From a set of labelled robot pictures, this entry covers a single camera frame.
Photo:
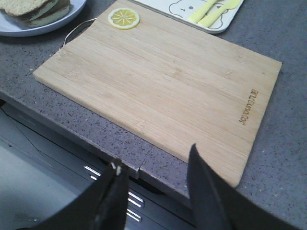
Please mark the light blue plate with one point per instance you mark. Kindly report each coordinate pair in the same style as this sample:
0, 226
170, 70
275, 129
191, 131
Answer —
11, 28

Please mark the yellow plastic fork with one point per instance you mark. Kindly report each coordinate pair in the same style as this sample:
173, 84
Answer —
201, 11

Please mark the metal cutting board handle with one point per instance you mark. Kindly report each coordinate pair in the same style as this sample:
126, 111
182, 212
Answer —
78, 30

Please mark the lemon slice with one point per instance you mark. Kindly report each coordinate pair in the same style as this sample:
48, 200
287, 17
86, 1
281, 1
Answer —
123, 18

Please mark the bread slice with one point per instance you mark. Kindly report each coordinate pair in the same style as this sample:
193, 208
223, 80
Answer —
26, 9
49, 12

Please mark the wooden cutting board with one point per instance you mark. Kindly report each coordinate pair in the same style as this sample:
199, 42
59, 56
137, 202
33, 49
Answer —
170, 84

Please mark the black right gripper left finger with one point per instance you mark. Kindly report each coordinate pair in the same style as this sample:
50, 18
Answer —
102, 206

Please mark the yellow plastic knife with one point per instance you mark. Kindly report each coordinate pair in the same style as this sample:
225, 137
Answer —
208, 20

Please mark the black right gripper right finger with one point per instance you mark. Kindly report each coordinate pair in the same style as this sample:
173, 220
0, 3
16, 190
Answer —
218, 206

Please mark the white tray with bear print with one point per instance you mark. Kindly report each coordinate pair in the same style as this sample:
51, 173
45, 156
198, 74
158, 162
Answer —
180, 10

